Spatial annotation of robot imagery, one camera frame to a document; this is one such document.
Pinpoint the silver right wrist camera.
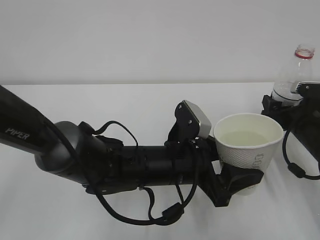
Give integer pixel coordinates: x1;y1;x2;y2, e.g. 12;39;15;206
290;81;320;99

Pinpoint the white paper cup green logo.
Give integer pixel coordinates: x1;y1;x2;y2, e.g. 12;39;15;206
212;112;285;196

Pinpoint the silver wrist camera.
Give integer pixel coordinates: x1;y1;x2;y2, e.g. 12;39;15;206
290;81;320;99
167;100;212;143

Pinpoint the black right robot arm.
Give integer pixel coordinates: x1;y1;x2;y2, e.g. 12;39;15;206
261;95;320;180

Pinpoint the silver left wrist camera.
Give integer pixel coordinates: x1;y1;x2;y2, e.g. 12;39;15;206
167;100;212;143

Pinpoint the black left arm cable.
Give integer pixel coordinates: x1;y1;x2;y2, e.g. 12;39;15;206
41;121;201;226

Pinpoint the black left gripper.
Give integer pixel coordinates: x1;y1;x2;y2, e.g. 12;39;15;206
164;136;264;207

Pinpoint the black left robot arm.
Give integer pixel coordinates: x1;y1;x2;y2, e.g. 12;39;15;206
0;87;264;207

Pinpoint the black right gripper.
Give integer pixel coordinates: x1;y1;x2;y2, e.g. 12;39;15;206
261;95;320;155

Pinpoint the clear water bottle red label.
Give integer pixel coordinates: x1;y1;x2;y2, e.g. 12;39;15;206
271;44;315;107

